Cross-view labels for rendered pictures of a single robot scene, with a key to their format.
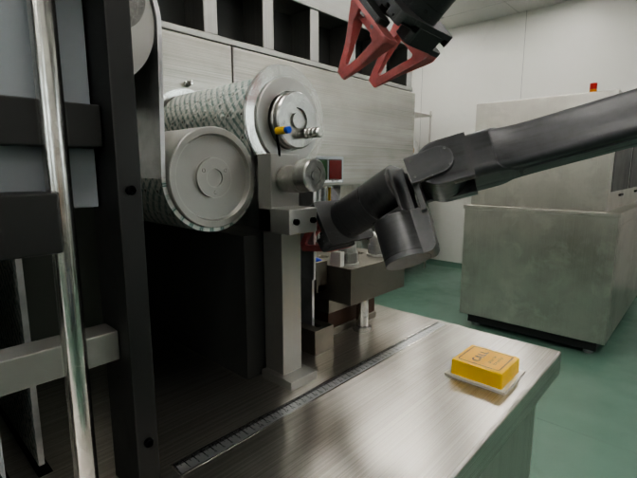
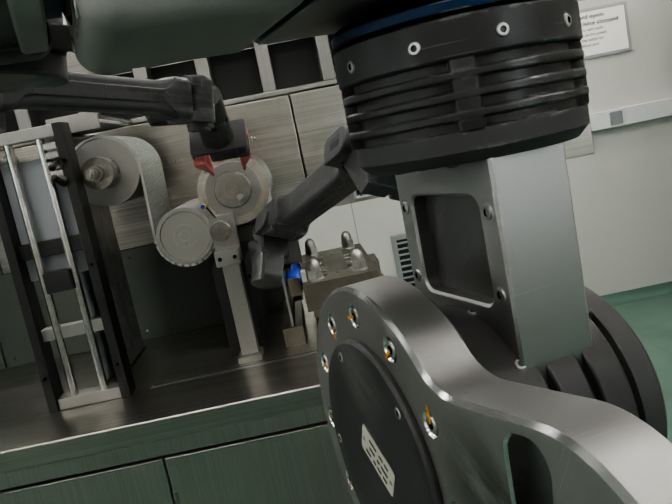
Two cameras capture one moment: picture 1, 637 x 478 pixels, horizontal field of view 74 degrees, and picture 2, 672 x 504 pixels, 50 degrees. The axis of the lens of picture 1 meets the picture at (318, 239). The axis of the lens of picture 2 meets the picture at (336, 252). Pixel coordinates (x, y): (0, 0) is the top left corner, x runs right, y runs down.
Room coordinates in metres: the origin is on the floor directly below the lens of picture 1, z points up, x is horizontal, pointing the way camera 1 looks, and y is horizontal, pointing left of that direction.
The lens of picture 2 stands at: (-0.30, -1.15, 1.32)
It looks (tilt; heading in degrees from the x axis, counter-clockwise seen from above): 9 degrees down; 46
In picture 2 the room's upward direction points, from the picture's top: 11 degrees counter-clockwise
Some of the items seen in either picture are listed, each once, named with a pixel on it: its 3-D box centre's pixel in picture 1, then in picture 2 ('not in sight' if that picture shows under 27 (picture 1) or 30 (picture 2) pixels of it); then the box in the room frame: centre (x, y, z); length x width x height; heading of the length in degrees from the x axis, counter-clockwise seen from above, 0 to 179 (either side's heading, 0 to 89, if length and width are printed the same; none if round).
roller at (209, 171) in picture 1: (163, 176); (193, 228); (0.60, 0.22, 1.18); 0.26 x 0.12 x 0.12; 47
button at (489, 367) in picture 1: (485, 365); not in sight; (0.56, -0.24, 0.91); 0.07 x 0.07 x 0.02; 47
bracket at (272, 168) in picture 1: (289, 270); (235, 288); (0.55, 0.04, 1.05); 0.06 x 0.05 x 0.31; 47
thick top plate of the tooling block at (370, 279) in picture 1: (298, 262); (337, 273); (0.85, 0.04, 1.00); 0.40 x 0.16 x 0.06; 47
